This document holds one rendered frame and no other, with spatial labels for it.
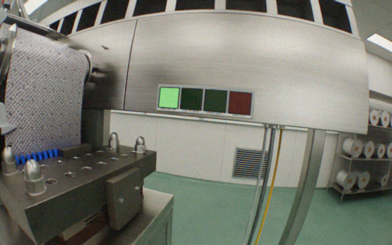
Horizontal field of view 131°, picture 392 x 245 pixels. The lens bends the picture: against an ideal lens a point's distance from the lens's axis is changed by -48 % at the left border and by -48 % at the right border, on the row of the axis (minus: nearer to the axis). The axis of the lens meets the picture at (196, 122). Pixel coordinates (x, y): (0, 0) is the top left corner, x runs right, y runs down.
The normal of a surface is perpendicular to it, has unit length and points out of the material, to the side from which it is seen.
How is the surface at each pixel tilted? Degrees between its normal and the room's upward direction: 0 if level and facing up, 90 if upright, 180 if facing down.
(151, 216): 0
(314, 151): 90
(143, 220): 0
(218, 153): 90
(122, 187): 90
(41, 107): 90
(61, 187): 0
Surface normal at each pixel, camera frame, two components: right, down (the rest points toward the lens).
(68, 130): 0.98, 0.10
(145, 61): -0.20, 0.04
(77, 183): 0.09, -0.99
